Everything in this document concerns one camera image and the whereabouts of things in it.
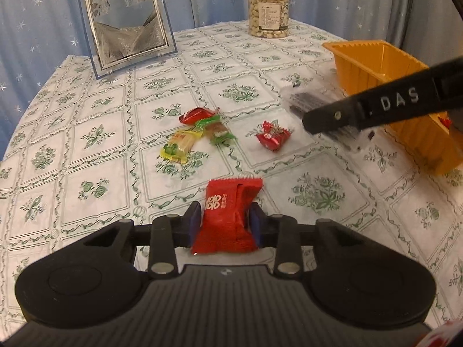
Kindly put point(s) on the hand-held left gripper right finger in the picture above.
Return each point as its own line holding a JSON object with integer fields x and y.
{"x": 257, "y": 226}

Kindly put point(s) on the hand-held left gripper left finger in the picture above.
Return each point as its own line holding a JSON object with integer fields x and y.
{"x": 193, "y": 224}

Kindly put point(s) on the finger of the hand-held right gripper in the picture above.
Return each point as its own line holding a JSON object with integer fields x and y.
{"x": 336, "y": 115}

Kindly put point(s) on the large red snack packet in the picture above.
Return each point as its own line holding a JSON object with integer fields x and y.
{"x": 224, "y": 217}

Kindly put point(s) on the red striped candy bar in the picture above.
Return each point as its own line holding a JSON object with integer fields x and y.
{"x": 445, "y": 122}

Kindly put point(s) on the orange plastic tray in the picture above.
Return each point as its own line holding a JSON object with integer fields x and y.
{"x": 365, "y": 63}

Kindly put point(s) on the red twist-wrapped candy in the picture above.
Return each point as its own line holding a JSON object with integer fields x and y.
{"x": 272, "y": 138}

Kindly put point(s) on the yellow green candy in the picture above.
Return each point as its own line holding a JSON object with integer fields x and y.
{"x": 179, "y": 144}

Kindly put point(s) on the glossy red candy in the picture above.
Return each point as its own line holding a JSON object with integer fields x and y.
{"x": 197, "y": 115}

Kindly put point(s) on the floral tablecloth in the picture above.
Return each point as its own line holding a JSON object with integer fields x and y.
{"x": 108, "y": 188}

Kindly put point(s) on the nut jar with yellow lid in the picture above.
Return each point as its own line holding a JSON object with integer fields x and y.
{"x": 267, "y": 11}

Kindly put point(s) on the red white printed clothing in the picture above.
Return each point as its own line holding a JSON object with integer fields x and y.
{"x": 445, "y": 338}

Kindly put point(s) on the silver picture frame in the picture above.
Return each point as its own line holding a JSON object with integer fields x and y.
{"x": 123, "y": 18}

